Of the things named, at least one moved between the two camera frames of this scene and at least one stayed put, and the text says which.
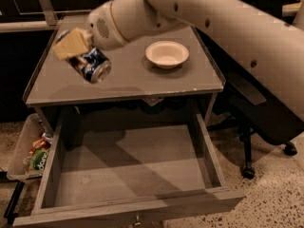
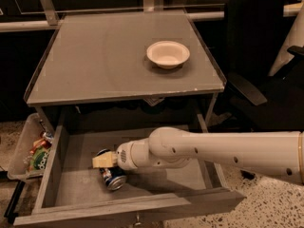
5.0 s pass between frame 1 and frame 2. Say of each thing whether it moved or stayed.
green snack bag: stayed
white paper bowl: stayed
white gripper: moved
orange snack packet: stayed
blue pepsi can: moved
